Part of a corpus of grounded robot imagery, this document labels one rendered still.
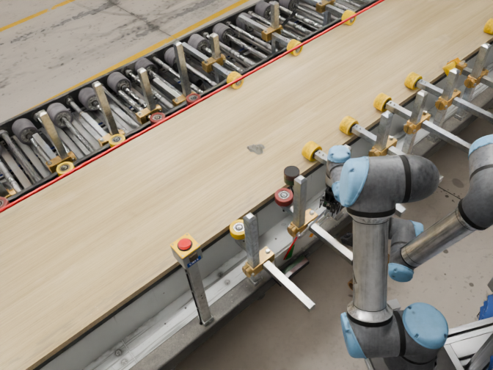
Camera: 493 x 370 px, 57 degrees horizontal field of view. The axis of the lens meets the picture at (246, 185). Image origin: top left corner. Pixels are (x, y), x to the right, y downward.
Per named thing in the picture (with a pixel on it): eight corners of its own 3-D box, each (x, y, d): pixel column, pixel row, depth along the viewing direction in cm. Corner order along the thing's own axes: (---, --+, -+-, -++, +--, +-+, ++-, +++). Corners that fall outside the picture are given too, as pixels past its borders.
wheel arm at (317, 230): (359, 264, 178) (361, 258, 175) (354, 269, 176) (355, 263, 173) (283, 202, 201) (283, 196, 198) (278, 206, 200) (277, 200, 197)
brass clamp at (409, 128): (429, 123, 215) (432, 115, 211) (411, 136, 210) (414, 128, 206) (418, 117, 218) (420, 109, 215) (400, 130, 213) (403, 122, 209)
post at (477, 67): (462, 121, 251) (492, 43, 216) (458, 124, 250) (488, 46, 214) (456, 118, 253) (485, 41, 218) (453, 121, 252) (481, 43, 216)
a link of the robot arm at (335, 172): (370, 187, 141) (364, 162, 148) (334, 189, 141) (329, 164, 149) (367, 203, 147) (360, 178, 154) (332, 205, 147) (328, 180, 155)
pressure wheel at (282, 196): (296, 211, 201) (297, 194, 192) (283, 220, 198) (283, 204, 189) (284, 200, 205) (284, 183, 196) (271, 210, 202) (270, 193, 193)
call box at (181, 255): (203, 258, 146) (200, 245, 140) (185, 271, 143) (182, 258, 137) (191, 245, 150) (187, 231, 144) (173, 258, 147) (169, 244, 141)
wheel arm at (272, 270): (315, 308, 170) (315, 302, 167) (309, 313, 169) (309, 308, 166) (240, 238, 194) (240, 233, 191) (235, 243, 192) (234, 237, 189)
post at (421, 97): (406, 167, 233) (428, 91, 197) (402, 171, 231) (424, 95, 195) (400, 164, 234) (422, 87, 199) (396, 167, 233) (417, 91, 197)
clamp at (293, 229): (318, 222, 193) (318, 214, 189) (295, 239, 188) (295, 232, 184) (308, 213, 196) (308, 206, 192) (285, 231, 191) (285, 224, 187)
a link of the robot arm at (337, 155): (329, 161, 147) (326, 143, 153) (327, 183, 156) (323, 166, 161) (353, 159, 147) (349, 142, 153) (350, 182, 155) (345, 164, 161)
